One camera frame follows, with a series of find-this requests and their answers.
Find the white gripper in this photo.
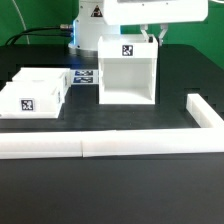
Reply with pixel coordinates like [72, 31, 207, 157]
[103, 0, 208, 46]

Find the white drawer cabinet box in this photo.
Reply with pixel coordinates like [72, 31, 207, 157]
[98, 34, 158, 105]

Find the white front drawer tray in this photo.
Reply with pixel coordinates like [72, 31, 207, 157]
[0, 82, 64, 119]

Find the white drawer tray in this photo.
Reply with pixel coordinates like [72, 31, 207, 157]
[0, 82, 64, 119]
[12, 67, 71, 91]

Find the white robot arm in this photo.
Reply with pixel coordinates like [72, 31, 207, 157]
[69, 0, 209, 57]

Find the white rear drawer tray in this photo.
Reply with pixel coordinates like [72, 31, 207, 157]
[12, 67, 71, 91]

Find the white marker sheet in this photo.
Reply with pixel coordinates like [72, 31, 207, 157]
[71, 69, 98, 85]

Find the white L-shaped foam barrier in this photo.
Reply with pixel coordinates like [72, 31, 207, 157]
[0, 94, 224, 159]

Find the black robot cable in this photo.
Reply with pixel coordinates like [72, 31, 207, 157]
[4, 23, 75, 47]

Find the thin white cable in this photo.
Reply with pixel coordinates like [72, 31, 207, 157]
[12, 0, 31, 45]

